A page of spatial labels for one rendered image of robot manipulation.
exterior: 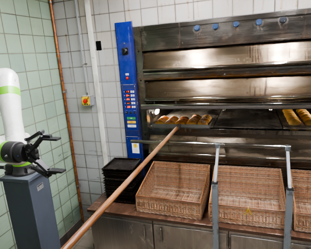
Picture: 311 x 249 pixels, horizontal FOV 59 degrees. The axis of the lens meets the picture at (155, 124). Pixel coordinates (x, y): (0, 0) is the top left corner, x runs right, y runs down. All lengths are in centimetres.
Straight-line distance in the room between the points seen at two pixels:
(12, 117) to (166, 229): 147
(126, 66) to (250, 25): 110
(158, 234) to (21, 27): 206
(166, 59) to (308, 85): 115
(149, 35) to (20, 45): 109
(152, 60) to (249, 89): 87
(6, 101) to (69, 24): 152
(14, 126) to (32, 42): 138
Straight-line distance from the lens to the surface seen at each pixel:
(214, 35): 244
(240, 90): 242
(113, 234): 263
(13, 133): 150
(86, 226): 127
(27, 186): 184
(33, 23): 283
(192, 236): 236
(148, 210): 242
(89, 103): 280
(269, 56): 240
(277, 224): 228
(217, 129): 251
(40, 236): 200
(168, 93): 252
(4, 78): 163
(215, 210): 213
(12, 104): 157
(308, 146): 258
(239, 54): 241
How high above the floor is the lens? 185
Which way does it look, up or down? 14 degrees down
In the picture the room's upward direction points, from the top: 4 degrees counter-clockwise
